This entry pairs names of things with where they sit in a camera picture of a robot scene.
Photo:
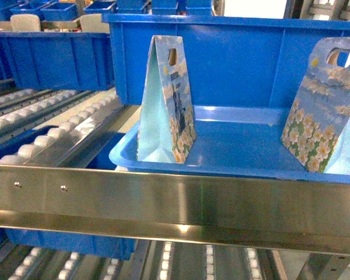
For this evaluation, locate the flower gift bag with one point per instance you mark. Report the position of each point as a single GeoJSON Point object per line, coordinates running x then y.
{"type": "Point", "coordinates": [317, 129]}
{"type": "Point", "coordinates": [166, 131]}

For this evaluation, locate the white roller conveyor track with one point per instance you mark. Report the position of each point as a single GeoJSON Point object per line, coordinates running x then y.
{"type": "Point", "coordinates": [48, 150]}

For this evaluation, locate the light blue plastic tray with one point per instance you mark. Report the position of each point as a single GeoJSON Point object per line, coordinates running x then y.
{"type": "Point", "coordinates": [231, 141]}

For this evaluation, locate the large blue bin behind tray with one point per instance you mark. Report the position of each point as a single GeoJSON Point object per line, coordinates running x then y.
{"type": "Point", "coordinates": [231, 61]}

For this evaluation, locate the blue bin under shelf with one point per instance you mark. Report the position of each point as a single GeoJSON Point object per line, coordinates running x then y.
{"type": "Point", "coordinates": [102, 246]}

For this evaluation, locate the blue bin on left rollers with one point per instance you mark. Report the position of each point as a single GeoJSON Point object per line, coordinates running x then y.
{"type": "Point", "coordinates": [59, 61]}

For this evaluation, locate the stainless steel shelf front rail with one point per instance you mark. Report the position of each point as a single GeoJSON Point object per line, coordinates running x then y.
{"type": "Point", "coordinates": [263, 213]}

